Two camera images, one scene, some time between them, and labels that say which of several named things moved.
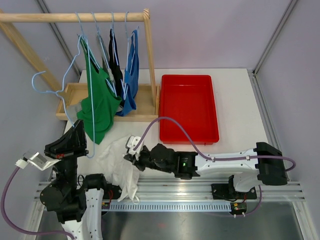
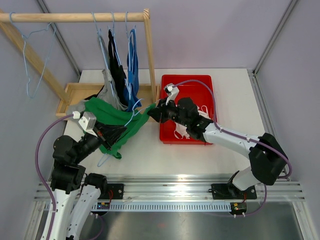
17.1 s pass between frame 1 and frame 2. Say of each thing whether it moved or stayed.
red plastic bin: stayed
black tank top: stayed
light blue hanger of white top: moved
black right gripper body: moved
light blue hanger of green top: moved
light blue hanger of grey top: stayed
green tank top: moved
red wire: stayed
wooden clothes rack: stayed
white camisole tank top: moved
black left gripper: moved
